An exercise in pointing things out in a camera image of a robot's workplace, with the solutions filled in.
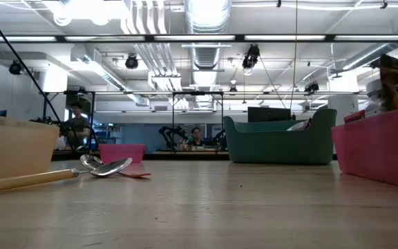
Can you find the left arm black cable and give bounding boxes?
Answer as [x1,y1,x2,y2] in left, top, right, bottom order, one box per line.
[0,0,77,150]

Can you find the pink translucent plastic tray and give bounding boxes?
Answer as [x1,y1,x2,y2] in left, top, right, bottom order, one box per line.
[330,104,398,191]

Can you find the pink plastic bowl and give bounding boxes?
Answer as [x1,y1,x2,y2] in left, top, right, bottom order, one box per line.
[98,142,146,164]

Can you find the person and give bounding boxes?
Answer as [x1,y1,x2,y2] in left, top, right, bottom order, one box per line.
[59,101,92,150]
[184,127,207,149]

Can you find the teal green plastic bin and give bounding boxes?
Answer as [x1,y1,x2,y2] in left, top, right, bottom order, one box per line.
[222,108,339,165]

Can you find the orange translucent plastic tray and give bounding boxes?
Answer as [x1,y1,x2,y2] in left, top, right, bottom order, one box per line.
[0,111,60,183]

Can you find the thin hanging cable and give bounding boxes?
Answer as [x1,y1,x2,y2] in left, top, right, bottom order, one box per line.
[290,0,299,112]

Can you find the black monitor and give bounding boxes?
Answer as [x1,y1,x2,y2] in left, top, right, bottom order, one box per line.
[247,106,292,123]

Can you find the black overhead crossbar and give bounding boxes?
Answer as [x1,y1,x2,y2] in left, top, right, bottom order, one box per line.
[0,33,398,44]

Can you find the black background frame rig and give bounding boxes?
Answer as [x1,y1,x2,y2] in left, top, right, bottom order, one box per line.
[38,90,369,153]

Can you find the red box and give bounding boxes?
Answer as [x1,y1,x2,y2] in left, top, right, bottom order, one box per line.
[343,109,367,124]

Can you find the whitish noodle packet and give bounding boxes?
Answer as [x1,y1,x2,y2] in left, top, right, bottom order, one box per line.
[285,120,309,132]

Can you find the spoon with wooden handle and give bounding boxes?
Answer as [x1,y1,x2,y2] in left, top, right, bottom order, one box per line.
[0,156,133,195]

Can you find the spoon with orange handle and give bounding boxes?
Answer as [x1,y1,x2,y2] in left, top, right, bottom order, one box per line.
[79,154,152,179]

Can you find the black background robot arms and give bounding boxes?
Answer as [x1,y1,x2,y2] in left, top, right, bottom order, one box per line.
[158,125,228,152]

